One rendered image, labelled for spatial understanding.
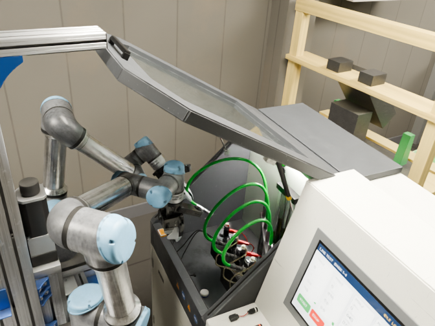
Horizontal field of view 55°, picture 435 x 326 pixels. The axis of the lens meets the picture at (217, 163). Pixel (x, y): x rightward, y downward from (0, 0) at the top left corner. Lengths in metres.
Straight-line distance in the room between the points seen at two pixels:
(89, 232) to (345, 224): 0.78
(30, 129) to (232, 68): 1.63
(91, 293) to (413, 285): 0.96
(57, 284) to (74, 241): 0.58
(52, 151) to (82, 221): 0.76
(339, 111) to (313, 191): 1.86
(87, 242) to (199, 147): 2.70
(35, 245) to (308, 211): 0.94
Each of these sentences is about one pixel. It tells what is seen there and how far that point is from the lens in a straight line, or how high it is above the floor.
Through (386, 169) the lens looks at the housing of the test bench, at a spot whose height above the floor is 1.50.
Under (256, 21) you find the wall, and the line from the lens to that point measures 3.55.
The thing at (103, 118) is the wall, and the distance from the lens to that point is 3.22.
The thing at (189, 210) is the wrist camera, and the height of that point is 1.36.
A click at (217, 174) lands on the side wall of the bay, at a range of 2.16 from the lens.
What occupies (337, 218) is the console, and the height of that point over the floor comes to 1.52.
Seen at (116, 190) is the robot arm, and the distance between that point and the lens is 1.34.
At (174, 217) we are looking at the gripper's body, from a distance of 1.58.
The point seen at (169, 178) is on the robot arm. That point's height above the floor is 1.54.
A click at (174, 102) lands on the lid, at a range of 1.12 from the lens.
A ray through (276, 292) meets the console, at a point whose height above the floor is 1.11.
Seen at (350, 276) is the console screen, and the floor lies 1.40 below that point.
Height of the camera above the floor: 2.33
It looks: 31 degrees down
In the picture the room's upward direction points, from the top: 4 degrees clockwise
